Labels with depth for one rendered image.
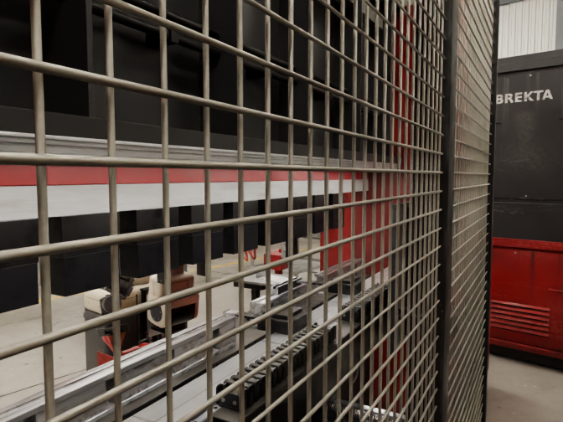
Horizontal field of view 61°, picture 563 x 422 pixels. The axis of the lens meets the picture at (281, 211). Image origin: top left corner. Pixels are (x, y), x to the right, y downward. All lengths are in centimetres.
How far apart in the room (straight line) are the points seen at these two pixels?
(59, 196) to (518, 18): 868
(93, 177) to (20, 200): 17
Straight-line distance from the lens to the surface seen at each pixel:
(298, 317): 137
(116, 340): 17
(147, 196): 120
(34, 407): 111
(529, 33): 915
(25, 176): 100
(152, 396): 130
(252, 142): 124
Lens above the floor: 142
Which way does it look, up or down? 4 degrees down
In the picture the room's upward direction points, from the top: straight up
